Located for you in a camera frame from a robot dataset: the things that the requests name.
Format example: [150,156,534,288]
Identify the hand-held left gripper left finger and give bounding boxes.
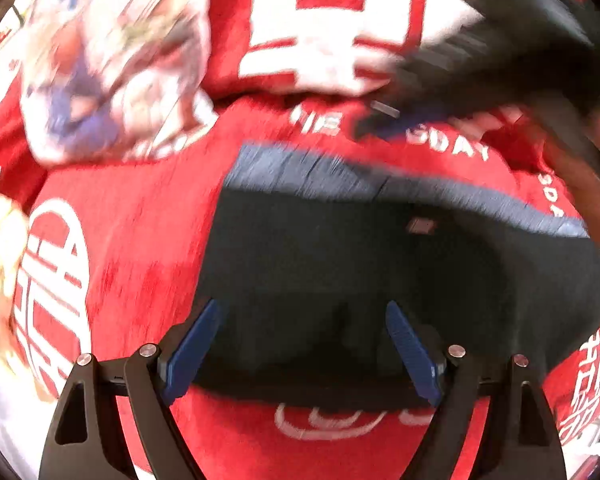
[39,298,227,480]

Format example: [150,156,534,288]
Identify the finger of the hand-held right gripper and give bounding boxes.
[352,99,463,143]

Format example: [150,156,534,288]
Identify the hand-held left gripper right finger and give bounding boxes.
[385,301,568,480]

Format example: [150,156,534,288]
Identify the black pants with grey waistband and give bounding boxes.
[192,142,600,413]

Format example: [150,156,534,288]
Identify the person's right hand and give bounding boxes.
[542,110,600,251]

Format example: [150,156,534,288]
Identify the folded red printed quilt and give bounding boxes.
[202,0,586,100]

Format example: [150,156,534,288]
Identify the red printed blanket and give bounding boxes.
[0,72,600,480]

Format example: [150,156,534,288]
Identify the pale yellow soft item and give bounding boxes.
[0,192,31,401]

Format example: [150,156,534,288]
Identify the colourful printed pillow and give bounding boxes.
[20,0,218,167]

